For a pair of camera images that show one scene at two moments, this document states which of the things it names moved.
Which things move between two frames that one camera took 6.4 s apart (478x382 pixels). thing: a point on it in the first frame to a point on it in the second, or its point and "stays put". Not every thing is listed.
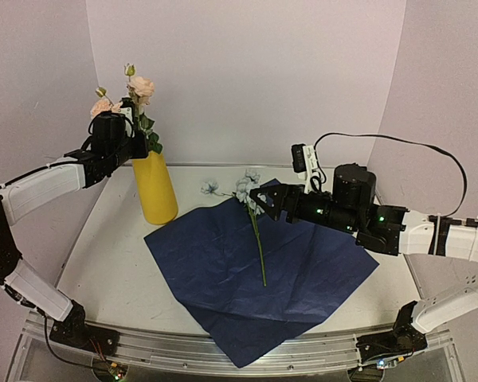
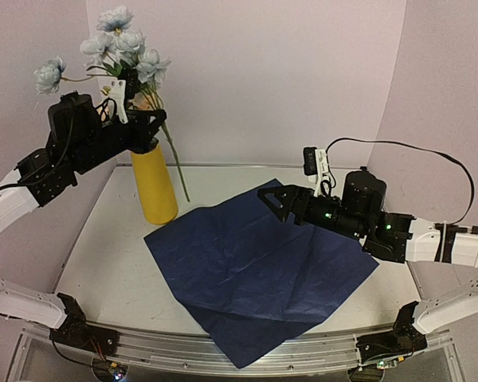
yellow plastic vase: [155, 188] stays put
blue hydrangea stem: [245, 185] to [118, 50]
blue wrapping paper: [209, 252] stays put
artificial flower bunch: [139, 90] to [149, 98]
